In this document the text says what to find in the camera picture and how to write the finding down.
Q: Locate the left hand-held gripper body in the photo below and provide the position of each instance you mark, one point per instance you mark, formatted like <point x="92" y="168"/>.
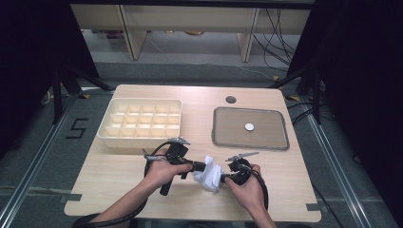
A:
<point x="177" y="153"/>

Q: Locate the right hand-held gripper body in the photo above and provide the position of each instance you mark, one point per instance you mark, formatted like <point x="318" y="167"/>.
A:
<point x="240" y="174"/>

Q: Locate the white sock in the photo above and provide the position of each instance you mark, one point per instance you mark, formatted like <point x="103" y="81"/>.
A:
<point x="210" y="175"/>

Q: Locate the cream compartment organizer box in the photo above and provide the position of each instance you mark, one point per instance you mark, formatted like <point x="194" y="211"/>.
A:
<point x="141" y="122"/>

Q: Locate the person's right hand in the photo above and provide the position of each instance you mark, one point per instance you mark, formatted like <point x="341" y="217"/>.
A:
<point x="250" y="191"/>

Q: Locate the person's left hand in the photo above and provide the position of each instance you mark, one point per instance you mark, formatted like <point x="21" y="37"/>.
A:
<point x="160" y="174"/>

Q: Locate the grey metal plug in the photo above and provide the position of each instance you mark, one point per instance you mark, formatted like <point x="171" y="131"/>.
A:
<point x="153" y="157"/>

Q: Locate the grey rectangular tray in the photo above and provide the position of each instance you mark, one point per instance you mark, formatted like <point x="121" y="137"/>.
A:
<point x="233" y="128"/>

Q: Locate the small white round disc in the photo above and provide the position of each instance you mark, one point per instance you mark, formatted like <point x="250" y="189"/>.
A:
<point x="249" y="127"/>

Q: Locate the dark round table grommet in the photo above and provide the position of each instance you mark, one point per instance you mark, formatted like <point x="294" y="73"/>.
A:
<point x="231" y="99"/>

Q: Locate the light wooden background desk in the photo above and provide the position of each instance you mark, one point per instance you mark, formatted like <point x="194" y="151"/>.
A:
<point x="190" y="17"/>

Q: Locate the black curtain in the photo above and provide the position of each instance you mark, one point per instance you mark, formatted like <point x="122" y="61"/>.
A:
<point x="364" y="79"/>
<point x="31" y="63"/>

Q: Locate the aluminium floor rail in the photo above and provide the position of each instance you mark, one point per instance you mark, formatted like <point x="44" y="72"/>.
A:
<point x="335" y="164"/>
<point x="31" y="164"/>

